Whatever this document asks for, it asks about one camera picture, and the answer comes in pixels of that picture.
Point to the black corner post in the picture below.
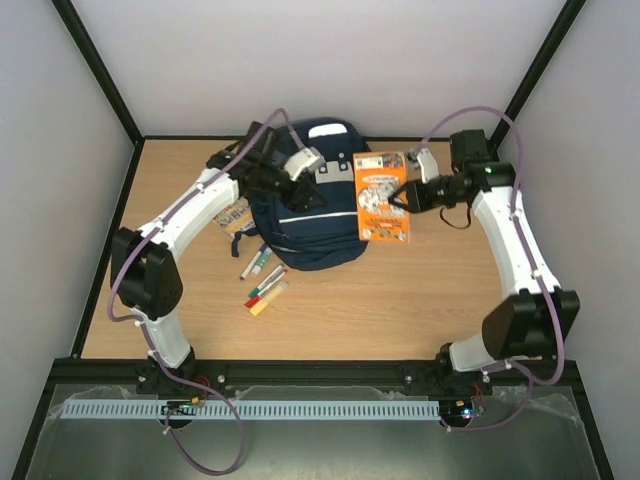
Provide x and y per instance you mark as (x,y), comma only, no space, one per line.
(76,28)
(545,53)

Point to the black right corner post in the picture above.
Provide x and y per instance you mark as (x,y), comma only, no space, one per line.
(545,53)

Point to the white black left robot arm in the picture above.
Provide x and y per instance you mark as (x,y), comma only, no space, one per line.
(144,262)

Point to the green cap white marker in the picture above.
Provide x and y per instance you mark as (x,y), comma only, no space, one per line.
(275,275)

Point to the black left corner post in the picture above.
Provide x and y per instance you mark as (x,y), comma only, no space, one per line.
(76,28)

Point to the light blue slotted cable duct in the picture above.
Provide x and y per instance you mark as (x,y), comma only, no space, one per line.
(251,410)

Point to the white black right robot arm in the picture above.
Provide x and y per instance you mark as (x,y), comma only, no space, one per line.
(536,313)

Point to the yellow highlighter pen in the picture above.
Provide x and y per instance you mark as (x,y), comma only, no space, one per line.
(268,298)

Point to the red cap white marker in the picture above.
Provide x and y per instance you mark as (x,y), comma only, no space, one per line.
(260,296)

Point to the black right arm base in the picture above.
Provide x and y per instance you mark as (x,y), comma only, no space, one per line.
(461,396)

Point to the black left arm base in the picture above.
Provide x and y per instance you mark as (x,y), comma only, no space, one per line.
(185,387)

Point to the yellow picture card booklet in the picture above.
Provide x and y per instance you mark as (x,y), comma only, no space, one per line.
(234,218)

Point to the navy blue student backpack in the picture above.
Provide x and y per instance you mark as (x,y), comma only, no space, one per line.
(314,226)

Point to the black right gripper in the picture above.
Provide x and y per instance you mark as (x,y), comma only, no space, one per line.
(417,195)

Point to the black aluminium frame rail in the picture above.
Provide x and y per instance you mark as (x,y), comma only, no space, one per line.
(243,374)

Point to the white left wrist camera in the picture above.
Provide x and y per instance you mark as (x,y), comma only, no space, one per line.
(308,159)

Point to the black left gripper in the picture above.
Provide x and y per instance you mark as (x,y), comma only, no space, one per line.
(301,205)

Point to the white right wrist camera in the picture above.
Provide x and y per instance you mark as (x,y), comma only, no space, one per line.
(425,162)

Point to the purple cap white marker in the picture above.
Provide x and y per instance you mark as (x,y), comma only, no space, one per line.
(247,270)

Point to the orange comic book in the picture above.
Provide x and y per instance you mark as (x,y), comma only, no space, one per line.
(377,176)

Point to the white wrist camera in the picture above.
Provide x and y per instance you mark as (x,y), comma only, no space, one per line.
(425,162)
(308,159)

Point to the green white glue stick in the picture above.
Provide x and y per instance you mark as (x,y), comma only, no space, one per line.
(262,260)

